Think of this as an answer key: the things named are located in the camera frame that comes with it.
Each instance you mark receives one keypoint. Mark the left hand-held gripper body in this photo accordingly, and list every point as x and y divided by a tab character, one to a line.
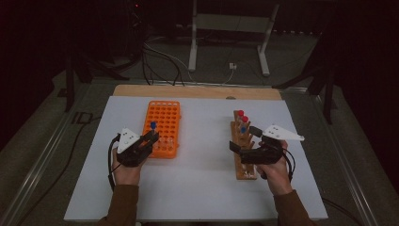
128	142

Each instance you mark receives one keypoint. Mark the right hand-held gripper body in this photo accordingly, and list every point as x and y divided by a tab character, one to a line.
260	157

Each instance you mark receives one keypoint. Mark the blue-capped test tube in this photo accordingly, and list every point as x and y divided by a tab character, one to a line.
243	129
153	125

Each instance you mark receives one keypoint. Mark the orange plastic tube rack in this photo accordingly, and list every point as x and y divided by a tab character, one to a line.
167	119

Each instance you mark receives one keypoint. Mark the red-capped test tube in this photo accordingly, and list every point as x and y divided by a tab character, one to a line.
240	113
245	119

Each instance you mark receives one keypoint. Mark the wooden tube rack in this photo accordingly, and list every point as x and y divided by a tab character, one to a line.
242	174

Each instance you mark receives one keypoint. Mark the person's right hand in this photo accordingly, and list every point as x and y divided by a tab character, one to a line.
277	179

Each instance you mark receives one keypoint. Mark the person's left hand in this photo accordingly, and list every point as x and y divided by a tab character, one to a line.
127	175

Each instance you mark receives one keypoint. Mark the clear uncapped test tube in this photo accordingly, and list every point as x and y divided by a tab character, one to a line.
171	143

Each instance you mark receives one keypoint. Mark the white table sheet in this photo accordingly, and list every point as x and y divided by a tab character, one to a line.
194	182

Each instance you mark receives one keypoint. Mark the wooden table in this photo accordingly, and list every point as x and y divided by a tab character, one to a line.
194	91

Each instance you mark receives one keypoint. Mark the black tripod stand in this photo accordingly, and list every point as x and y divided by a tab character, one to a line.
327	94
69	84

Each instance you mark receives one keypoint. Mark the dark equipment rack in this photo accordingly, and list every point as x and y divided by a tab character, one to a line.
136	28

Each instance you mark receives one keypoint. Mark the grey metal stand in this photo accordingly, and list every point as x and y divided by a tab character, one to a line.
230	23

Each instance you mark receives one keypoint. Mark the white wall plug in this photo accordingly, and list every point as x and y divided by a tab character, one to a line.
232	66

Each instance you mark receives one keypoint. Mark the aluminium floor rail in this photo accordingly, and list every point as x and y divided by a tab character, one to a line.
40	163
348	163

